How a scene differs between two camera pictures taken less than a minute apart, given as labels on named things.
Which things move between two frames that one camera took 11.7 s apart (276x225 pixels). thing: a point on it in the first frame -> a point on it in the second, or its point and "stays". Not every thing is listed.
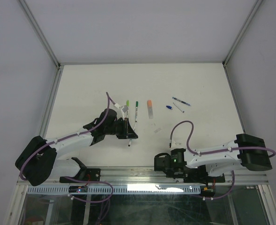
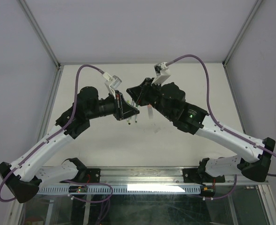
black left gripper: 127,132 -> 122,109
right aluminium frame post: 250,18 stays
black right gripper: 171,174 -> 139,94
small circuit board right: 207,191 stays
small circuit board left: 78,189 stays
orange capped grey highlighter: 150,109 stays
